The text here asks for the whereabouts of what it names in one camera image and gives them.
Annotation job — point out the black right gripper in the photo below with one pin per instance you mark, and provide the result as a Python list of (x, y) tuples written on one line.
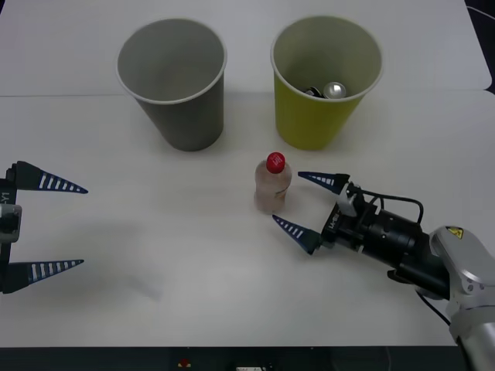
[(333, 229)]

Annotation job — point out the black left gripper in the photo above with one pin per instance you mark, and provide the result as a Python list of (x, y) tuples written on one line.
[(8, 193)]

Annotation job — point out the clear bottle with red cap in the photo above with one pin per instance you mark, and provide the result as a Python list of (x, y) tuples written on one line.
[(270, 185)]

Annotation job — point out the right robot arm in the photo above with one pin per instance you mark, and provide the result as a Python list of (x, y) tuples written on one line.
[(456, 251)]

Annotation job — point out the yellow-green plastic waste bin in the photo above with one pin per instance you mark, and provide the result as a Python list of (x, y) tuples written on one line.
[(301, 116)]

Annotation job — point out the black drink can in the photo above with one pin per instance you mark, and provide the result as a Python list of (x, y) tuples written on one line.
[(313, 92)]

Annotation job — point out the silver drink can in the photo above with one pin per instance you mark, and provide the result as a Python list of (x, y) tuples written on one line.
[(334, 90)]

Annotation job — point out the grey plastic waste bin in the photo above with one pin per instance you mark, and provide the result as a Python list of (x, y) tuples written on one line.
[(193, 116)]

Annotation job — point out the red round button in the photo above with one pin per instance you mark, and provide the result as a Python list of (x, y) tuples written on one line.
[(184, 363)]

